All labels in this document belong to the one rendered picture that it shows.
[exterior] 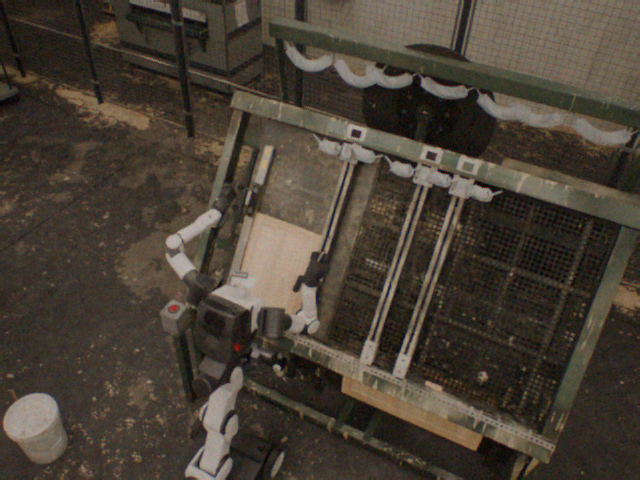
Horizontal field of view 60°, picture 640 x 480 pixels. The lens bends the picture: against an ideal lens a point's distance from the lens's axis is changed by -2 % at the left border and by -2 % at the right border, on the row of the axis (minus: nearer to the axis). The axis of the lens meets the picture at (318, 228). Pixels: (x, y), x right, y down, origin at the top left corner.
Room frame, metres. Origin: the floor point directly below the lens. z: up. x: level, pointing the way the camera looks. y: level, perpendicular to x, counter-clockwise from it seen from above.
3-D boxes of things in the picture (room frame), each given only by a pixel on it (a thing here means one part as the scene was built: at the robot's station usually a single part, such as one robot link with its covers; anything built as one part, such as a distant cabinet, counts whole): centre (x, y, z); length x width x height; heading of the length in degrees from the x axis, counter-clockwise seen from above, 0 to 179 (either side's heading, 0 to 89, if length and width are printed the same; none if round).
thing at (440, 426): (1.88, -0.62, 0.53); 0.90 x 0.02 x 0.55; 66
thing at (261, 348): (1.97, 0.38, 0.69); 0.50 x 0.14 x 0.24; 66
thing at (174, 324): (2.09, 0.81, 0.84); 0.12 x 0.12 x 0.18; 66
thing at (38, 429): (1.68, 1.66, 0.24); 0.32 x 0.30 x 0.47; 63
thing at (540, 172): (2.33, -1.26, 1.38); 0.70 x 0.15 x 0.85; 66
